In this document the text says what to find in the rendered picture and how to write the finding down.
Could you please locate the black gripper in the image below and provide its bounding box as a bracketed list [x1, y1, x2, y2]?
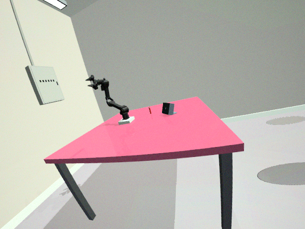
[85, 75, 100, 87]

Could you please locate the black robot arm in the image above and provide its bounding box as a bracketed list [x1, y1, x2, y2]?
[93, 78, 130, 120]

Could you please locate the black sloped panel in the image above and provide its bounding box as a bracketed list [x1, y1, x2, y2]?
[162, 103, 177, 115]

